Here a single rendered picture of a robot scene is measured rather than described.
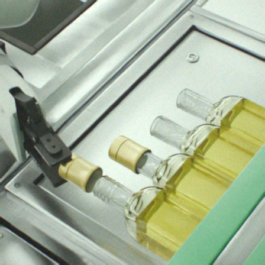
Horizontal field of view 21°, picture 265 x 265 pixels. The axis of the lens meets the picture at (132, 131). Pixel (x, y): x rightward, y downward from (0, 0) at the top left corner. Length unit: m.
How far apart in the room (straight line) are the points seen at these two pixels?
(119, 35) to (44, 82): 0.15
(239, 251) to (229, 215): 0.04
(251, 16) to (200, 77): 0.17
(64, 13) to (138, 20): 0.17
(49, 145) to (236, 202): 0.28
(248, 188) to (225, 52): 0.53
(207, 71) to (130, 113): 0.15
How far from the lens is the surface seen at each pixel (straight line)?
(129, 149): 0.87
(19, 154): 0.94
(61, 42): 1.29
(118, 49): 1.21
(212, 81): 1.14
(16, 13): 1.01
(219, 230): 0.66
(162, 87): 1.14
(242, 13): 1.26
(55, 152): 0.86
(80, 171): 0.86
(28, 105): 0.87
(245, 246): 0.66
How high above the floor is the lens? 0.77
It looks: 25 degrees up
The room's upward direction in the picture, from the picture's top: 61 degrees counter-clockwise
